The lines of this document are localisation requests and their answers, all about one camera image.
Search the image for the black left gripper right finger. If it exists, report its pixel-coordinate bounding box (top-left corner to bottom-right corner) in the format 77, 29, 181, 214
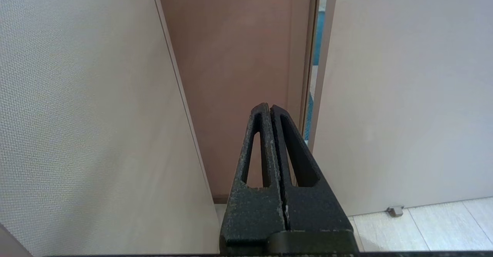
271, 104, 355, 232

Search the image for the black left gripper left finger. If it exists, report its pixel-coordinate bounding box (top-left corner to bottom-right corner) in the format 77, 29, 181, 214
220, 103, 286, 254

